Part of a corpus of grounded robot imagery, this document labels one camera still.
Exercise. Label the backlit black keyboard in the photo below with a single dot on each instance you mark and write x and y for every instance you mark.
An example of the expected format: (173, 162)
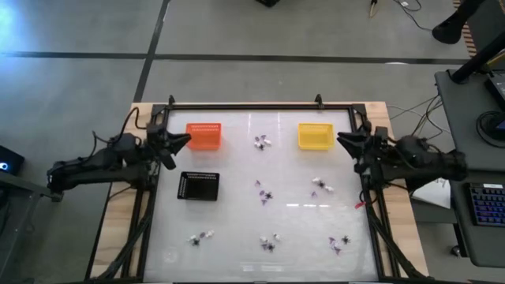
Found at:
(487, 205)

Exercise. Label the yellow plastic basket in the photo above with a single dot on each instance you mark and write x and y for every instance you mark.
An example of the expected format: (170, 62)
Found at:
(315, 138)

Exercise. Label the orange plastic basket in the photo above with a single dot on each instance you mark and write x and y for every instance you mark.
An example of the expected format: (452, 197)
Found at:
(203, 138)

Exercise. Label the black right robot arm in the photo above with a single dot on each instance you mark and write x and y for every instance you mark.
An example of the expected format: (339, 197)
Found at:
(426, 161)

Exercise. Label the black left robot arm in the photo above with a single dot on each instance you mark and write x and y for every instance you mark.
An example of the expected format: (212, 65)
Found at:
(90, 169)

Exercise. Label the black round object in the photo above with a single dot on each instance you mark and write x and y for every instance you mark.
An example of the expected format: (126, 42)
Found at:
(489, 122)

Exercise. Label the grey desk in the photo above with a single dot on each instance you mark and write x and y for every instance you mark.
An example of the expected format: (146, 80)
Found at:
(485, 244)
(461, 118)

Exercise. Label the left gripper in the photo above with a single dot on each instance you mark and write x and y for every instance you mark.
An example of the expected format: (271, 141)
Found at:
(161, 146)

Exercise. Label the wooden stick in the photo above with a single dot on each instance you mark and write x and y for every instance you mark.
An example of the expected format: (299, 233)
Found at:
(372, 8)

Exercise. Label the white paper sheet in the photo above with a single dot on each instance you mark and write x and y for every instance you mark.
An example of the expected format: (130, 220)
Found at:
(436, 195)

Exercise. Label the grey side table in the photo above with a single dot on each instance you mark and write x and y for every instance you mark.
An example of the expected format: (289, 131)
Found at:
(23, 184)

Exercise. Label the black floor object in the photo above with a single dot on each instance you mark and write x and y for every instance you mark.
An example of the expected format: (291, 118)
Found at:
(268, 2)

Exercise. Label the black device with blue light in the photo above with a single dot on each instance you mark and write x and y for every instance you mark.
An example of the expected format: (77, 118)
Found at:
(13, 158)

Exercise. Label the black plastic basket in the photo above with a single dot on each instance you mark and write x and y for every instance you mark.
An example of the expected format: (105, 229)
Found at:
(199, 187)

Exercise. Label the black frame clamp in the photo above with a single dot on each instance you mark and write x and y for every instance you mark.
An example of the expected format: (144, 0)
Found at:
(319, 101)
(170, 99)

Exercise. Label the black diagonal pole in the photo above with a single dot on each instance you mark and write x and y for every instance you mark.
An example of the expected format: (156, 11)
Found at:
(477, 59)

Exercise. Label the black stand foot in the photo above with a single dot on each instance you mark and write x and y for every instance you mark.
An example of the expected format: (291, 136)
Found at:
(450, 29)

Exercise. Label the wooden slatted panel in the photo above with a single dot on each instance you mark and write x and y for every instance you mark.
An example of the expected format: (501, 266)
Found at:
(469, 39)

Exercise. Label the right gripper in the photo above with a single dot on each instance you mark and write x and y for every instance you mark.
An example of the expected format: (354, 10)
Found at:
(372, 146)

